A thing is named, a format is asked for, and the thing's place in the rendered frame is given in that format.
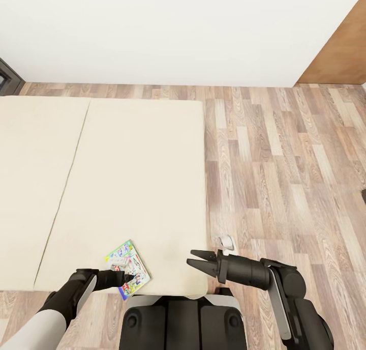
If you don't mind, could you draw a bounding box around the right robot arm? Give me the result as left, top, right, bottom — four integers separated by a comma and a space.
187, 234, 334, 350

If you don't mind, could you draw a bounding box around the board game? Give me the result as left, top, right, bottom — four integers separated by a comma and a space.
104, 240, 151, 301

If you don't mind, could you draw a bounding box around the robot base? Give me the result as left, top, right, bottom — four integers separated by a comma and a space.
119, 287, 248, 350

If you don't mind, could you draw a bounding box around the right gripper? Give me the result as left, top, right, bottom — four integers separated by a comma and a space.
187, 249, 252, 286

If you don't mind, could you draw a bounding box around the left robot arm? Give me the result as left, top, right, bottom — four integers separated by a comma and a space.
0, 257, 134, 350

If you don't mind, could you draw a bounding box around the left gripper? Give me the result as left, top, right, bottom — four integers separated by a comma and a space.
99, 270, 134, 291

